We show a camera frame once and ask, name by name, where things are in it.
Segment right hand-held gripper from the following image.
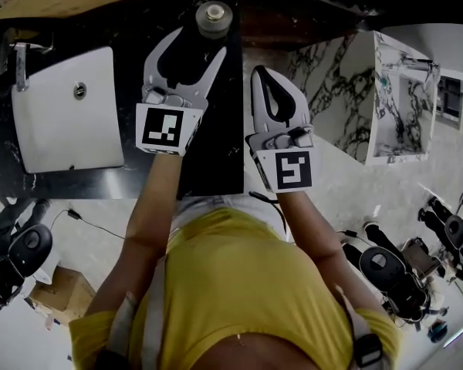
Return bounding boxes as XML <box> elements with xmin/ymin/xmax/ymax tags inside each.
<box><xmin>245</xmin><ymin>66</ymin><xmax>315</xmax><ymax>194</ymax></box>

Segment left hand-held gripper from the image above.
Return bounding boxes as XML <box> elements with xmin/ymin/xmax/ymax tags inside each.
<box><xmin>135</xmin><ymin>25</ymin><xmax>228</xmax><ymax>156</ymax></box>

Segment black shoulder device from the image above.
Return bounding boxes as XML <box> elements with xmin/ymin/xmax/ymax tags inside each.
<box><xmin>353</xmin><ymin>332</ymin><xmax>384</xmax><ymax>369</ymax></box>
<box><xmin>96</xmin><ymin>351</ymin><xmax>130</xmax><ymax>370</ymax></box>

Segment person's left forearm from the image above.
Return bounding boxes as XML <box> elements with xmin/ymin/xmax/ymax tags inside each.
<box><xmin>85</xmin><ymin>153</ymin><xmax>184</xmax><ymax>318</ymax></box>

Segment person's right forearm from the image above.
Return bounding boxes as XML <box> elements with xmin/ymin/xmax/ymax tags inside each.
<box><xmin>275</xmin><ymin>190</ymin><xmax>350</xmax><ymax>284</ymax></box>

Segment white marble sink cabinet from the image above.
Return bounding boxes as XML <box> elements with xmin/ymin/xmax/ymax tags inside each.
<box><xmin>287</xmin><ymin>30</ymin><xmax>441</xmax><ymax>166</ymax></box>

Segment black marble vanity counter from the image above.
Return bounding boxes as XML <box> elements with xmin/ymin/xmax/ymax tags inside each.
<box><xmin>0</xmin><ymin>0</ymin><xmax>245</xmax><ymax>200</ymax></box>

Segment white rectangular sink basin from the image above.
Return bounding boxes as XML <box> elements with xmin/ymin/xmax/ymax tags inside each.
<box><xmin>11</xmin><ymin>45</ymin><xmax>126</xmax><ymax>174</ymax></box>

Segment person's white trousers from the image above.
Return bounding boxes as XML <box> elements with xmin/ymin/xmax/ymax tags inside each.
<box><xmin>173</xmin><ymin>194</ymin><xmax>285</xmax><ymax>242</ymax></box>

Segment chrome faucet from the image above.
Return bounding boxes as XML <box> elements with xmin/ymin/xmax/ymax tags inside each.
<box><xmin>380</xmin><ymin>58</ymin><xmax>441</xmax><ymax>83</ymax></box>
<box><xmin>0</xmin><ymin>28</ymin><xmax>55</xmax><ymax>93</ymax></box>

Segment person's yellow shirt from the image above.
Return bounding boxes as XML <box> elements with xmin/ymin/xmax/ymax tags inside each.
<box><xmin>68</xmin><ymin>206</ymin><xmax>401</xmax><ymax>370</ymax></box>

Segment small cardboard box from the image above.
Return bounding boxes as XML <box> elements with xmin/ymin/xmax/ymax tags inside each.
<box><xmin>29</xmin><ymin>266</ymin><xmax>97</xmax><ymax>323</ymax></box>

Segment person's bare belly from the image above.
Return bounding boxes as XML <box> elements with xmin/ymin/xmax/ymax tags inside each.
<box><xmin>191</xmin><ymin>332</ymin><xmax>356</xmax><ymax>370</ymax></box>

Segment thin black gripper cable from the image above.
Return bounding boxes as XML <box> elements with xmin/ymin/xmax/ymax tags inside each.
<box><xmin>248</xmin><ymin>190</ymin><xmax>287</xmax><ymax>233</ymax></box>

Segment black floor cable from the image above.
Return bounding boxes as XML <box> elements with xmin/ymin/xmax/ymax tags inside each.
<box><xmin>48</xmin><ymin>208</ymin><xmax>127</xmax><ymax>241</ymax></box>
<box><xmin>337</xmin><ymin>229</ymin><xmax>371</xmax><ymax>246</ymax></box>

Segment grey harness strap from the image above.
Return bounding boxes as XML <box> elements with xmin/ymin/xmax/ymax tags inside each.
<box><xmin>333</xmin><ymin>283</ymin><xmax>375</xmax><ymax>338</ymax></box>
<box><xmin>107</xmin><ymin>252</ymin><xmax>169</xmax><ymax>370</ymax></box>

